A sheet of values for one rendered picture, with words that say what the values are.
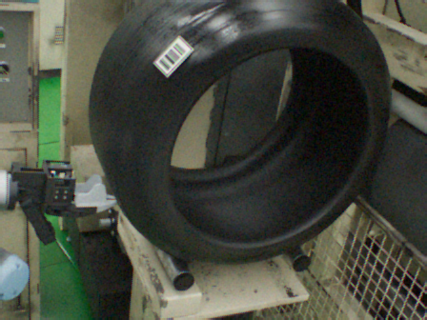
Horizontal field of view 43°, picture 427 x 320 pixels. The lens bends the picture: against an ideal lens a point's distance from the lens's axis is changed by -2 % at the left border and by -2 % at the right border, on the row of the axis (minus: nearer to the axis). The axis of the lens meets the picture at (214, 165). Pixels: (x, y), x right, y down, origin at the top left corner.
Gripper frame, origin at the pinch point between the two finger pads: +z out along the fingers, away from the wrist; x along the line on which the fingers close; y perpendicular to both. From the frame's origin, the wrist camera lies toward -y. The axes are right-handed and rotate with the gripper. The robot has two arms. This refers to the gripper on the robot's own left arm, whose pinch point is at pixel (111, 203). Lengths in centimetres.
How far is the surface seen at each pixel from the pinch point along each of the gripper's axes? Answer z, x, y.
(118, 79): -4.2, -2.3, 26.4
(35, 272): 0, 62, -67
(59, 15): 46, 341, -45
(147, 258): 11.6, 2.0, -15.4
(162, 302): 11.0, -11.3, -16.3
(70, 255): 26, 114, -100
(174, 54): 1.3, -10.8, 34.6
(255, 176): 41.2, 15.3, -0.5
